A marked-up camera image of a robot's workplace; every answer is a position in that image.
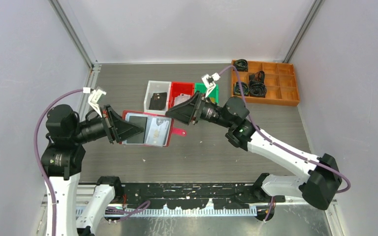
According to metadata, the green plastic bin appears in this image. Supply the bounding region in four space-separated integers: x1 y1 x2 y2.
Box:
193 83 220 105

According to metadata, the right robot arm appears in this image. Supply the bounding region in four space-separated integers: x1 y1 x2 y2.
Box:
165 92 345 210

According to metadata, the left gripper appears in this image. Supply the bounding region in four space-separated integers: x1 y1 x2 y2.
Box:
71 102 144 142

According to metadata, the white credit card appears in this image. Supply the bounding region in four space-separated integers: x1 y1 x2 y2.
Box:
173 93 191 106

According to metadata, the red leather card holder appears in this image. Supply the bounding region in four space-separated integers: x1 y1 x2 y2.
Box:
122 110 187 147

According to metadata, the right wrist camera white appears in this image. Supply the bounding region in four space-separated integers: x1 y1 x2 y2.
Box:
201 73 221 98

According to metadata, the orange compartment tray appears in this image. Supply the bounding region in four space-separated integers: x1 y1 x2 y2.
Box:
230 60 300 107

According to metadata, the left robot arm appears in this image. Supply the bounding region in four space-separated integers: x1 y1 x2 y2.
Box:
41 104 144 236

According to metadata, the grey card in holder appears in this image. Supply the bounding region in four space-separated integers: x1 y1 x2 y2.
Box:
124 116 148 145

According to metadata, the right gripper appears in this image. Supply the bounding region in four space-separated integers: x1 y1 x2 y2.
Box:
165 90 234 129

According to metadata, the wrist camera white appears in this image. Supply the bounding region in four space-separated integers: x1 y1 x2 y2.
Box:
201 73 221 98
83 87 106 117

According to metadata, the black credit card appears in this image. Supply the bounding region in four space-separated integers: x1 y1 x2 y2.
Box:
149 92 168 111

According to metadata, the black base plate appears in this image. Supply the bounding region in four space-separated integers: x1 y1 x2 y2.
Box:
111 182 270 210

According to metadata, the red plastic bin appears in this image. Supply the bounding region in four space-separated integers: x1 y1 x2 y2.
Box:
168 82 194 108

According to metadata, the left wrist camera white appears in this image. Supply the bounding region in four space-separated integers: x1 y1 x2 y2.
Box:
83 87 106 117

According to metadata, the white plastic bin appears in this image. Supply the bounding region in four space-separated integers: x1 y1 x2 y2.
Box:
143 81 171 115

